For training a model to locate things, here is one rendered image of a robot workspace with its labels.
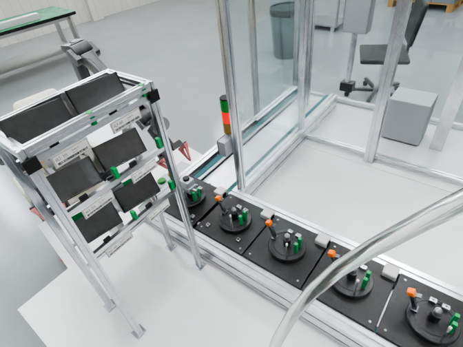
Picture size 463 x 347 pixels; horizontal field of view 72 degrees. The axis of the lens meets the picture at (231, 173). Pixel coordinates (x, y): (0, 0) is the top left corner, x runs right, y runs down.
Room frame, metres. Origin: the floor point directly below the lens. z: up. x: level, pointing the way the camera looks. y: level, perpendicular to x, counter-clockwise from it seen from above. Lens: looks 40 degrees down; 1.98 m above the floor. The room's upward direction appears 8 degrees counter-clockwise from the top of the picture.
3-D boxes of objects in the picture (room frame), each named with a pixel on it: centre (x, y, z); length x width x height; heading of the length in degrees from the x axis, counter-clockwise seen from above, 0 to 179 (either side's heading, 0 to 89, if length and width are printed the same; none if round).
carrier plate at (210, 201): (1.06, 0.20, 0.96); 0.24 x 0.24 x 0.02; 48
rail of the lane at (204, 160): (1.37, 0.13, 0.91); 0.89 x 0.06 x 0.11; 138
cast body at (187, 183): (1.06, 0.19, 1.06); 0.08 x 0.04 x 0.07; 47
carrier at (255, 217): (0.89, 0.01, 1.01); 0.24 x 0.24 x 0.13; 48
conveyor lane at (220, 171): (1.27, -0.02, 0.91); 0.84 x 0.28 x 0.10; 138
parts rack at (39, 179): (0.71, 0.35, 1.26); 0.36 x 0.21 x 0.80; 138
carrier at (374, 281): (0.56, -0.35, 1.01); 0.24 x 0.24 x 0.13; 48
